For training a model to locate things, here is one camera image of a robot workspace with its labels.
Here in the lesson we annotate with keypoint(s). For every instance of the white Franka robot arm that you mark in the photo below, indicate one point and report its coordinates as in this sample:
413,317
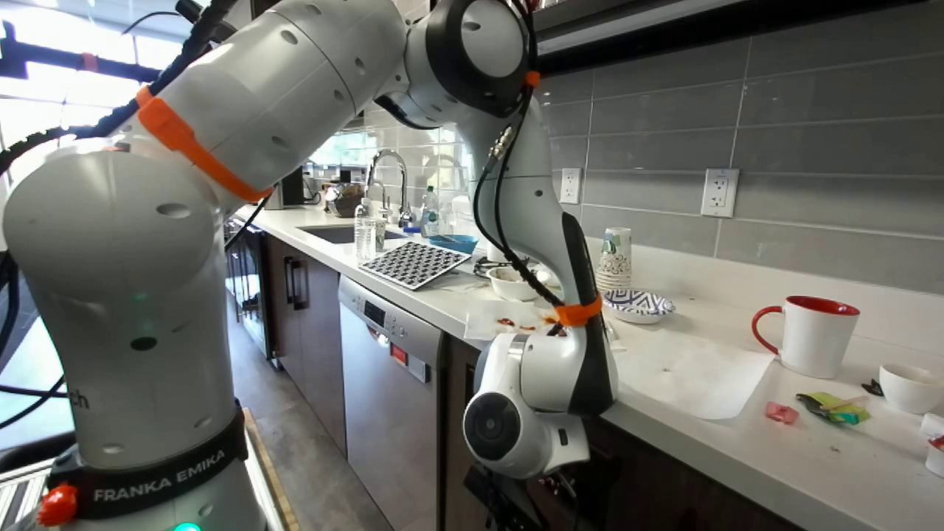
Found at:
121,243

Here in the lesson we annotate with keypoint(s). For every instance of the red white mug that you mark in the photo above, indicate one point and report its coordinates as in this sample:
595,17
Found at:
815,334

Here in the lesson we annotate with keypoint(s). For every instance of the black white checkerboard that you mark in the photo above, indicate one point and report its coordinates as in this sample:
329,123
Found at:
413,264

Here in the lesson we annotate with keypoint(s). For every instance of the chrome sink faucet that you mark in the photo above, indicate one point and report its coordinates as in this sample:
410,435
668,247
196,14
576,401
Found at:
386,181

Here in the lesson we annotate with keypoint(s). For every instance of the stainless dishwasher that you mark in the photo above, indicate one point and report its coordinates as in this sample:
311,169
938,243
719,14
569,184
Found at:
389,368

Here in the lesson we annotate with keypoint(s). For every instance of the white plastic bottle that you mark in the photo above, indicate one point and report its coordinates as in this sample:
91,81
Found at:
615,259

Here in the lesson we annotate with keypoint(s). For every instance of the blue patterned small dish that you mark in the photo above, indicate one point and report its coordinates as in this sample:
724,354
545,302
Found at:
637,303

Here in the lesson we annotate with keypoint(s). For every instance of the green wrapper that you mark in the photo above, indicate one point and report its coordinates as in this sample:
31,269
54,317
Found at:
842,414

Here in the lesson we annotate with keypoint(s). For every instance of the small white cup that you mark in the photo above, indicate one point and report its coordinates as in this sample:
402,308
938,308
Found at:
910,386

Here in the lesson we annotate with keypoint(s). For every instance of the white wall outlet right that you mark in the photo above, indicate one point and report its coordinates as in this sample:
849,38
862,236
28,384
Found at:
719,193

